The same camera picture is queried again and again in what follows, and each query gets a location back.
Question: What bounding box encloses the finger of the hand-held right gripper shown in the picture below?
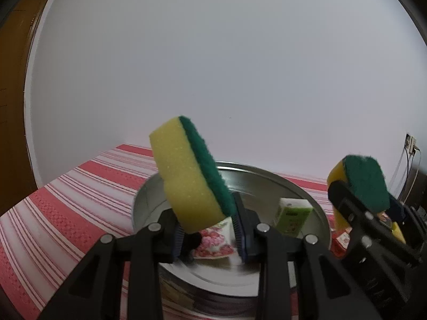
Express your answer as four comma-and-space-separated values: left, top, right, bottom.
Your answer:
388, 197, 427, 258
328, 179, 385, 254

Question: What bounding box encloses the red striped tablecloth desktop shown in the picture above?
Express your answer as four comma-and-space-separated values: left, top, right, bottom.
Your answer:
0, 144, 354, 320

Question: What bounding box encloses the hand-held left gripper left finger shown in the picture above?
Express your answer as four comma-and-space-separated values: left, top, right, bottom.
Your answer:
38, 208, 185, 320

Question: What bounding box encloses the red floral snack packet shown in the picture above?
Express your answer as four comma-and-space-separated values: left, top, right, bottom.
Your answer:
332, 228, 352, 258

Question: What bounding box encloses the black monitor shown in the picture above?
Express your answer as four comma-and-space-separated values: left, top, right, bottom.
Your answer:
410, 168, 427, 209

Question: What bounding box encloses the pink floral snack packet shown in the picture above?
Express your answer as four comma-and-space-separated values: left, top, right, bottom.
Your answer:
193, 218, 235, 261

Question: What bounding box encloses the round metal cookie tin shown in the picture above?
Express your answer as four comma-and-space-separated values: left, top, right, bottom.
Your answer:
132, 162, 332, 319

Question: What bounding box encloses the brown wooden door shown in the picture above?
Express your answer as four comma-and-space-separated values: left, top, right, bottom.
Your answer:
0, 0, 64, 215

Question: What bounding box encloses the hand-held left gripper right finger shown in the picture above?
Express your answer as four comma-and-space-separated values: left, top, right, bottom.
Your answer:
231, 191, 384, 320

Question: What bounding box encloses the green tissue pack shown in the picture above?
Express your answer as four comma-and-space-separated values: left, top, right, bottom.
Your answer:
274, 198, 314, 239

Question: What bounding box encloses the black power cable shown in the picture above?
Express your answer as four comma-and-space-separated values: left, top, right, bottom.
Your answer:
398, 147, 412, 201

